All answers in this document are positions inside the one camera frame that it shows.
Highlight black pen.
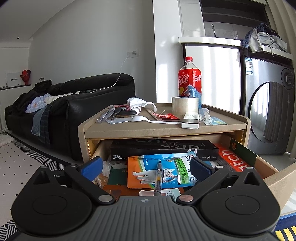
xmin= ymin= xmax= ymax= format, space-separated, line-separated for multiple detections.
xmin=154 ymin=161 xmax=163 ymax=196

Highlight blue cat treat packet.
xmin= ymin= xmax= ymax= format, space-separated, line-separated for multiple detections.
xmin=127 ymin=151 xmax=197 ymax=189

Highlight black watch box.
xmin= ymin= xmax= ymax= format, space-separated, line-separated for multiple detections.
xmin=110 ymin=138 xmax=219 ymax=161

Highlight red orange box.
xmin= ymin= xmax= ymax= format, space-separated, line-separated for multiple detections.
xmin=214 ymin=143 xmax=249 ymax=172

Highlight white small box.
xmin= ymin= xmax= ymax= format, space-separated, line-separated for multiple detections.
xmin=181 ymin=112 xmax=200 ymax=130

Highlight clear plastic packet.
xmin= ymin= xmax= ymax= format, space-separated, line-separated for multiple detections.
xmin=96 ymin=105 xmax=115 ymax=123

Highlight black leather sofa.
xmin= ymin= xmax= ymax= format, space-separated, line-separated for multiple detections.
xmin=4 ymin=73 xmax=135 ymax=162

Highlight beige leather nightstand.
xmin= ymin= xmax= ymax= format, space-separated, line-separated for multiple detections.
xmin=78 ymin=105 xmax=251 ymax=163

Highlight red sauce sachet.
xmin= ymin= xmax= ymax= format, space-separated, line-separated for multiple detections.
xmin=156 ymin=113 xmax=180 ymax=121

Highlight black car key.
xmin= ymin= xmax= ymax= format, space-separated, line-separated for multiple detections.
xmin=114 ymin=107 xmax=137 ymax=116

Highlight clear tape roll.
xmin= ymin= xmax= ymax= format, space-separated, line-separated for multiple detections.
xmin=171 ymin=96 xmax=199 ymax=115

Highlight white plastic spoon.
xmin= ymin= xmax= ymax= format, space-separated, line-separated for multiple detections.
xmin=130 ymin=115 xmax=181 ymax=125

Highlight white crumpled cloth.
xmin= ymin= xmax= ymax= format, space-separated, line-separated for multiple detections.
xmin=126 ymin=97 xmax=157 ymax=114

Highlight clothes on sofa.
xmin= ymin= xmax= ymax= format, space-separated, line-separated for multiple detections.
xmin=26 ymin=92 xmax=73 ymax=137

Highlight red soda bottle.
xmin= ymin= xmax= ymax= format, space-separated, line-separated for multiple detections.
xmin=178 ymin=56 xmax=202 ymax=97

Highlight blue yellow floor mat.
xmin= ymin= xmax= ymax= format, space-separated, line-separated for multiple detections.
xmin=274 ymin=213 xmax=296 ymax=241

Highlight silver washing machine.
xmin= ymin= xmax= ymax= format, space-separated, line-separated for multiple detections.
xmin=241 ymin=57 xmax=295 ymax=154

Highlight white sign board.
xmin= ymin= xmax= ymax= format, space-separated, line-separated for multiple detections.
xmin=6 ymin=72 xmax=22 ymax=87

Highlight pile of grey clothes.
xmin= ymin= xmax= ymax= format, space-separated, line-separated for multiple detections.
xmin=241 ymin=23 xmax=288 ymax=56

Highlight chrome faucet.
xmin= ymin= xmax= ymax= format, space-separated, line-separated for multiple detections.
xmin=211 ymin=23 xmax=216 ymax=38

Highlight white charging cable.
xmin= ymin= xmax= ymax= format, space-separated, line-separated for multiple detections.
xmin=90 ymin=55 xmax=129 ymax=93

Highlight white wall socket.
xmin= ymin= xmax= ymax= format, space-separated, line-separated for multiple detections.
xmin=126 ymin=51 xmax=139 ymax=58

